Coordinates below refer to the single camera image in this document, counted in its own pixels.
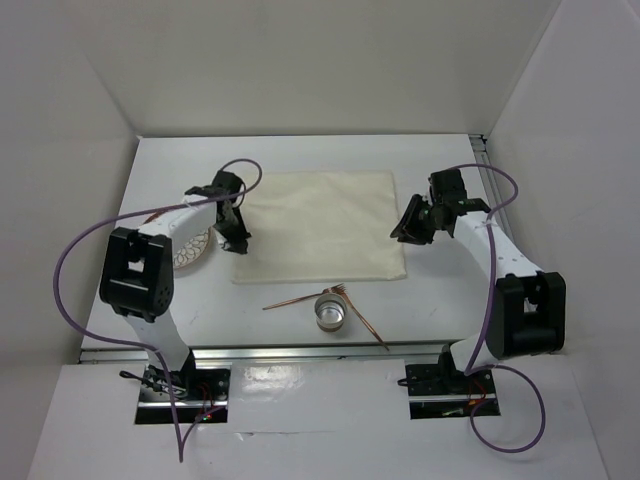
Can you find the cream cloth placemat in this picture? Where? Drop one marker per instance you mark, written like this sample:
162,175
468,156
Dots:
315,227

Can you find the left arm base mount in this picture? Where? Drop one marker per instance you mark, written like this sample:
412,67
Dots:
205,398

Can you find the copper knife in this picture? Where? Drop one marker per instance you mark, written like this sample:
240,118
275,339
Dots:
367,324

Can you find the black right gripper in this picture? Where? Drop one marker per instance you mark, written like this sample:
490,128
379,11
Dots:
408,228

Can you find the aluminium right side rail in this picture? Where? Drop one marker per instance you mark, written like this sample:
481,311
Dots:
495,175

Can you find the silver metal cup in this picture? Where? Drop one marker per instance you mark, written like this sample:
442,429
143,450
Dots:
330,312

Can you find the copper fork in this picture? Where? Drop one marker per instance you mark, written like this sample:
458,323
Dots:
336,289

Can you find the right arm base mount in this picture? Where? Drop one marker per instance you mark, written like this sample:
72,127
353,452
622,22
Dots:
431,395

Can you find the aluminium rail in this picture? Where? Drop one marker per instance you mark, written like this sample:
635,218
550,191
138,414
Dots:
317,352
495,175

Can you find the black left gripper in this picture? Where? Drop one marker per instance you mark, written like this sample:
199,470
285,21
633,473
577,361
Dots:
238,239

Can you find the floral patterned ceramic plate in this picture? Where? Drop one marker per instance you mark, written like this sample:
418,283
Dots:
194,249

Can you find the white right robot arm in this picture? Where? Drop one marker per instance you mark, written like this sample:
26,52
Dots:
470,355

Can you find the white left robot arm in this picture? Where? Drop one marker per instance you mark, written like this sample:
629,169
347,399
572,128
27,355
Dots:
138,273

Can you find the aluminium front rail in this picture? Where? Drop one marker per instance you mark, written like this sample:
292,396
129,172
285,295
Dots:
317,352

